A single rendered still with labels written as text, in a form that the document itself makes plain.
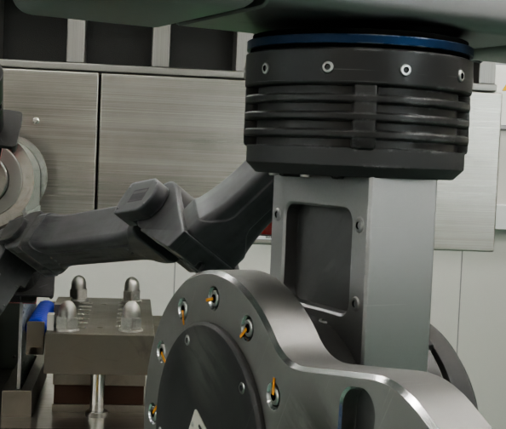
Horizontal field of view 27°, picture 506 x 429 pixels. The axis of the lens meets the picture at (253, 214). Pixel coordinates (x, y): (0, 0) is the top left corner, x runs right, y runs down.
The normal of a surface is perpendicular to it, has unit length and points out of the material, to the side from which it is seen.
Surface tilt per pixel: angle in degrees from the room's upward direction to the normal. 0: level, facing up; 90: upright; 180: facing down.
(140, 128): 90
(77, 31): 90
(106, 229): 58
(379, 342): 90
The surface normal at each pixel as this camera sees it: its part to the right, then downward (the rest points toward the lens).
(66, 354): 0.11, 0.06
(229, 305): -0.88, -0.01
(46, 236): -0.65, -0.55
